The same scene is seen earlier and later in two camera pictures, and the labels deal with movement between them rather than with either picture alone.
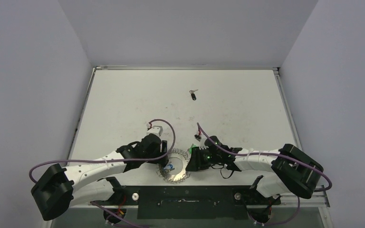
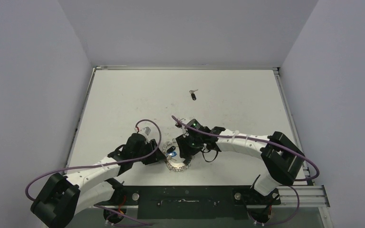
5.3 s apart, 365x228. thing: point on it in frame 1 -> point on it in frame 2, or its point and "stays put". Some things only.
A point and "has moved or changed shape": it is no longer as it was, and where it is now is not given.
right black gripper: (194, 160) -> (182, 148)
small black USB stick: (193, 96) stays put
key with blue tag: (169, 166) has moved or changed shape
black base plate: (196, 203) stays put
